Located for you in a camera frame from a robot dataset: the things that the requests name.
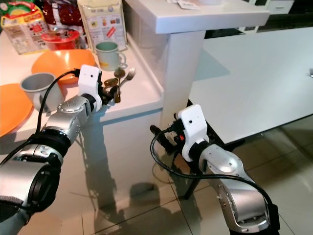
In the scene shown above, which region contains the red snack bag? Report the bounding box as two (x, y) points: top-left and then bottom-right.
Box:
(40, 0), (83, 34)

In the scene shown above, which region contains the red bowl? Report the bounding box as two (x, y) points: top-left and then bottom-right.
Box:
(42, 28), (81, 51)

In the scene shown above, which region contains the green mug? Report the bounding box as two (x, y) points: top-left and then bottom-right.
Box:
(95, 41), (127, 72)

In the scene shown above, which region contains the grey cup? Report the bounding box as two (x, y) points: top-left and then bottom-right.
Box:
(20, 72), (62, 112)

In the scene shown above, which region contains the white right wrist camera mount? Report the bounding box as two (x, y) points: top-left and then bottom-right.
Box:
(178, 104), (208, 162)

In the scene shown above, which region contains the yellow green food box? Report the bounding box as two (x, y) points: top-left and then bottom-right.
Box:
(0, 0), (47, 54)

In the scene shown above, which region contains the orange plate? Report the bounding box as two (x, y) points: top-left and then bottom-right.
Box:
(0, 83), (34, 138)

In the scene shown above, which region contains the cream food package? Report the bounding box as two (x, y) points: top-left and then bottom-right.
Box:
(77, 0), (127, 52)

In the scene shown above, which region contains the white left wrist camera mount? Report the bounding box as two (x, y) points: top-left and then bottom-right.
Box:
(78, 64), (103, 111)

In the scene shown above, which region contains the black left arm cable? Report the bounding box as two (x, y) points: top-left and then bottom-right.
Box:
(0, 70), (83, 167)

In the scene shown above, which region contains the orange bowl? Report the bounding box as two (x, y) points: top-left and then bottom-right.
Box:
(31, 49), (97, 85)

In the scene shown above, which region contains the white raised counter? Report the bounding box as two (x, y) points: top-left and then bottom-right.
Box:
(122, 0), (270, 147)

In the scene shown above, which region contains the silver fork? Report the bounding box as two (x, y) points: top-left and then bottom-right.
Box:
(121, 67), (137, 94)

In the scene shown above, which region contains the white paper tag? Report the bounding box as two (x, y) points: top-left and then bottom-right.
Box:
(178, 0), (199, 10)

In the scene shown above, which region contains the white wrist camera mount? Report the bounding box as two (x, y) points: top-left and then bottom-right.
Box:
(78, 64), (103, 111)
(178, 104), (208, 162)

